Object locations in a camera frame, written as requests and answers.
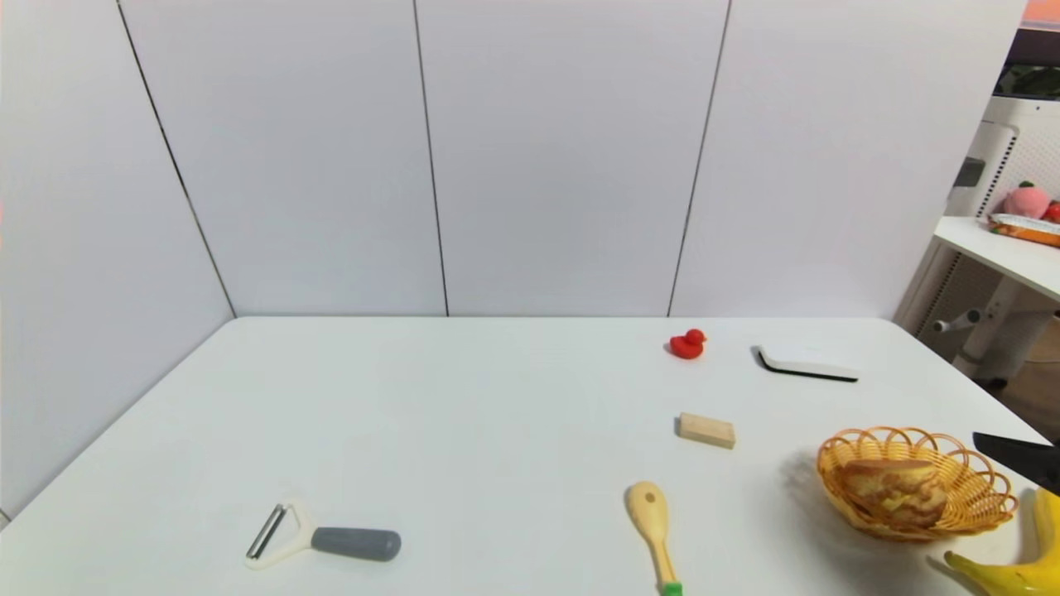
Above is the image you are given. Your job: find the cream puff toy bun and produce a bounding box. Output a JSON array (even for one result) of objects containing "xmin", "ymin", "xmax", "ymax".
[{"xmin": 842, "ymin": 459, "xmax": 947, "ymax": 531}]

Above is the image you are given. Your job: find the yellow wicker basket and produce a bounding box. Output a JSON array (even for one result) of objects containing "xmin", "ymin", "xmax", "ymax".
[{"xmin": 817, "ymin": 426, "xmax": 1019, "ymax": 543}]

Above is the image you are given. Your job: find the dark object atop cabinet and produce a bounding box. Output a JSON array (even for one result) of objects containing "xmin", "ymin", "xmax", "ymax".
[{"xmin": 994, "ymin": 65, "xmax": 1060, "ymax": 102}]

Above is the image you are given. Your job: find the small wooden block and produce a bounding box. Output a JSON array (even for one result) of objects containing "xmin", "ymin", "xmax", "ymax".
[{"xmin": 677, "ymin": 412, "xmax": 735, "ymax": 449}]

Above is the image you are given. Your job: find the wooden spoon green tip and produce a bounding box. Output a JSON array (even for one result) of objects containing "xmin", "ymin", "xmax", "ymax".
[{"xmin": 624, "ymin": 480, "xmax": 683, "ymax": 596}]

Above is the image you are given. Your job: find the flat white box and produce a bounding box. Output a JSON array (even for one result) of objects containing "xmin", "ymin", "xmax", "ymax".
[{"xmin": 758, "ymin": 344, "xmax": 860, "ymax": 382}]

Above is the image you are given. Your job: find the orange snack packet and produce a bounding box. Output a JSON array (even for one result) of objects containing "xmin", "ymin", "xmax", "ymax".
[{"xmin": 987, "ymin": 214, "xmax": 1060, "ymax": 248}]

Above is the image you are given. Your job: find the pink peach plush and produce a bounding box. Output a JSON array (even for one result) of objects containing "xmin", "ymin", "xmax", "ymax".
[{"xmin": 1003, "ymin": 182, "xmax": 1052, "ymax": 221}]

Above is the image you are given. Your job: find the white perforated cabinet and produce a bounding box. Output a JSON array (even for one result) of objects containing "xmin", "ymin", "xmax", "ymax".
[{"xmin": 894, "ymin": 95, "xmax": 1060, "ymax": 336}]

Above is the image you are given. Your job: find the yellow banana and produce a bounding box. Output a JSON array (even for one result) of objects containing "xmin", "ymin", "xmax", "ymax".
[{"xmin": 944, "ymin": 487, "xmax": 1060, "ymax": 596}]

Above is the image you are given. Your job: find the grey handled peeler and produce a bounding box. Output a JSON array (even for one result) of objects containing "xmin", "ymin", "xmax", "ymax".
[{"xmin": 245, "ymin": 499, "xmax": 402, "ymax": 570}]

